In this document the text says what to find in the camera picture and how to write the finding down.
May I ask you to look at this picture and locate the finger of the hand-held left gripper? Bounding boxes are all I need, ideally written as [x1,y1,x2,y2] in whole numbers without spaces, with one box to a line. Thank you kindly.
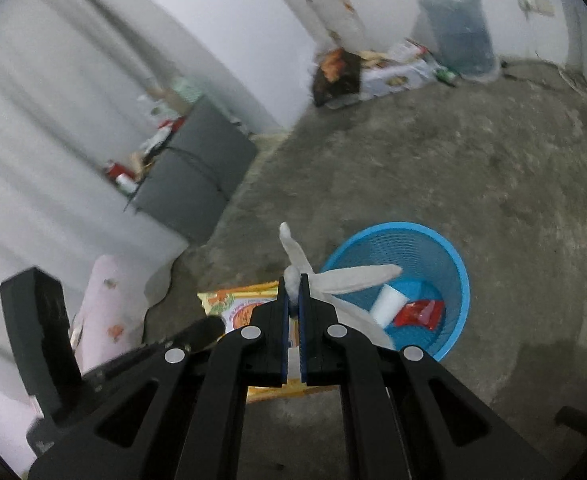
[82,316,225,382]

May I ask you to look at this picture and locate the white paper cup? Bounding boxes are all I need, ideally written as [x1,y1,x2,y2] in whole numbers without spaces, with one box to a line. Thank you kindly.
[371,283,408,329]

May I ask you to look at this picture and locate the yellow orange snack packet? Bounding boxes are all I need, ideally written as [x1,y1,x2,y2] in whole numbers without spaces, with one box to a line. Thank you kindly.
[198,281,340,403]

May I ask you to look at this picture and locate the blue mesh waste basket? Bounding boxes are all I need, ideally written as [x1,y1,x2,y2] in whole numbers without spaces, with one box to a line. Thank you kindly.
[319,222,471,363]

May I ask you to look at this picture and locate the white curtain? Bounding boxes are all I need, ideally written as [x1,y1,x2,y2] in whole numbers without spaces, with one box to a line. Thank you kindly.
[0,0,287,401]

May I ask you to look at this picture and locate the blue water jug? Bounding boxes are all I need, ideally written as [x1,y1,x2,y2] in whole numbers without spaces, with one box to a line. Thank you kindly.
[417,0,498,77]

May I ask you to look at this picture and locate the dark printed bag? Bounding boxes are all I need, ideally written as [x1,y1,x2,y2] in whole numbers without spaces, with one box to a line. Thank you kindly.
[311,48,363,108]

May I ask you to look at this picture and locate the red snack wrapper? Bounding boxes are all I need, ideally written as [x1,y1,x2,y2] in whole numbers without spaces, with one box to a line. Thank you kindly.
[394,299,446,331]

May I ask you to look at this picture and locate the pile of assorted packets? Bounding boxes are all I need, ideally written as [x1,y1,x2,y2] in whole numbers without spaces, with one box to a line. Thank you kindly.
[104,77,205,197]

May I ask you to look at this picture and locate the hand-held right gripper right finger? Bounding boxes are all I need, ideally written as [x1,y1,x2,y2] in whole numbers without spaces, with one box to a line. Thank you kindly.
[297,274,560,480]

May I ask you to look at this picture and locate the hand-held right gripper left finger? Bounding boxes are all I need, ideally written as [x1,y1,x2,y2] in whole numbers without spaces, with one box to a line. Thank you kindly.
[28,300,290,480]

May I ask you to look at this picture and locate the wall socket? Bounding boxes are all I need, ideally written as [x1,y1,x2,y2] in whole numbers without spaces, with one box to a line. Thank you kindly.
[515,0,555,17]

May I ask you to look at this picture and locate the grey cabinet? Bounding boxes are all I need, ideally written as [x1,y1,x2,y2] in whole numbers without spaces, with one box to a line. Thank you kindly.
[128,95,260,247]

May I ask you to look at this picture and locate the white tissue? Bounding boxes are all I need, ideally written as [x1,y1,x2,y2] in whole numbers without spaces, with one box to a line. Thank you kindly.
[278,222,403,352]

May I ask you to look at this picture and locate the red can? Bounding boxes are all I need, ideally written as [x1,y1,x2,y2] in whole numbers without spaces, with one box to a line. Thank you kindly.
[106,160,137,182]

